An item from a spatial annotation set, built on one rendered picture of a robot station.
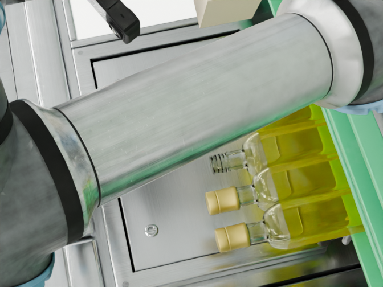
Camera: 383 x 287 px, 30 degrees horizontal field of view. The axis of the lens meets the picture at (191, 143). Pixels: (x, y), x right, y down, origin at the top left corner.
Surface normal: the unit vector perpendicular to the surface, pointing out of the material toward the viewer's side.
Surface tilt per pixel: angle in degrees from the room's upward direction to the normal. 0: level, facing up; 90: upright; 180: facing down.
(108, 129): 107
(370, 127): 90
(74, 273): 90
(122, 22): 91
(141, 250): 90
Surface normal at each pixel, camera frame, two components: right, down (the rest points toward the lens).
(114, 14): 0.08, -0.17
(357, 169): -0.01, -0.45
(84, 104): -0.09, -0.82
